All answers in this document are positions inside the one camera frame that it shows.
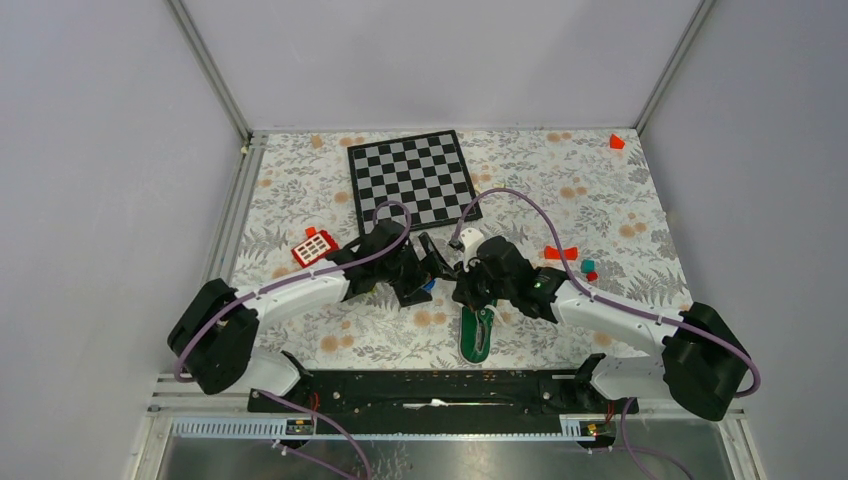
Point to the floral table mat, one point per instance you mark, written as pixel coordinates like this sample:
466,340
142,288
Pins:
542,188

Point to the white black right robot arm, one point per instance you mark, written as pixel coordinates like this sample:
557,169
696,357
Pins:
691,357

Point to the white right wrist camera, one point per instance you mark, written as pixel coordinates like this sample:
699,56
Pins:
471,239

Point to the green canvas sneaker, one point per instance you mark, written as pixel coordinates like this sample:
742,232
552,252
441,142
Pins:
475,333

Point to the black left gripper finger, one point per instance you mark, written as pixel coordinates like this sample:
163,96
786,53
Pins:
409,296
433,262

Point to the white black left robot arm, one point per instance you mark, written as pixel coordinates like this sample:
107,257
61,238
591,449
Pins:
214,341

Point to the teal cube block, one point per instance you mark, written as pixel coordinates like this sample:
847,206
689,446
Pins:
587,266

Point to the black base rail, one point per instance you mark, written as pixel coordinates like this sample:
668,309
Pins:
433,402

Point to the red arch block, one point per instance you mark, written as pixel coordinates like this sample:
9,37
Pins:
553,253

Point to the red toy brick window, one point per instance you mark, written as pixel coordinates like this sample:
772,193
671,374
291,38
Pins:
317,245

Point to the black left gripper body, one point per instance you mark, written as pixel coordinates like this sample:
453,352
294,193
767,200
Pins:
405,266

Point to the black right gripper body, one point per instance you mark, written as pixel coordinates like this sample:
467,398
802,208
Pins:
480,288

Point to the black grey chessboard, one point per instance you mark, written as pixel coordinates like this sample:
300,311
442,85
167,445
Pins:
426,172

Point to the red wedge block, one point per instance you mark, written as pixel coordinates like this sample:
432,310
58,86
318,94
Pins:
615,142

